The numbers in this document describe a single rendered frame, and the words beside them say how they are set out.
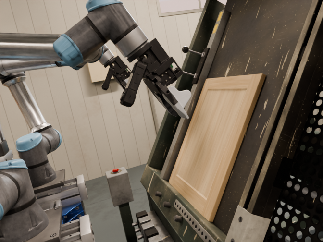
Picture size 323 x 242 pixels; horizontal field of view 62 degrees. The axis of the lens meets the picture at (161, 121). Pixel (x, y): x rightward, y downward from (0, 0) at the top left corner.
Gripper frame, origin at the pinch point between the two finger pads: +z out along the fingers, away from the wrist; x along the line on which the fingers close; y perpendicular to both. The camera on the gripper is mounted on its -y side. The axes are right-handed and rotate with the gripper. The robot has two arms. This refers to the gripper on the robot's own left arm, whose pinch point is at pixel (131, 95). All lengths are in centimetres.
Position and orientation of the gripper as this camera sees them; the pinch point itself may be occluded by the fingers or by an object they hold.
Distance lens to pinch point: 137.6
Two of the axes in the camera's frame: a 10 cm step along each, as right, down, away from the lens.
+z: 6.1, 7.5, 2.8
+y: 7.4, -6.6, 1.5
